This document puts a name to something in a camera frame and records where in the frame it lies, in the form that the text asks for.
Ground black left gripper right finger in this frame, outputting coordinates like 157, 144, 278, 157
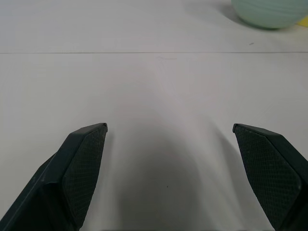
232, 123, 308, 231

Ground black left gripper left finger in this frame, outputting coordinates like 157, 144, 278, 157
0, 122, 108, 231

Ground light green bowl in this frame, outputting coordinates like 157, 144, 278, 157
231, 0, 308, 30

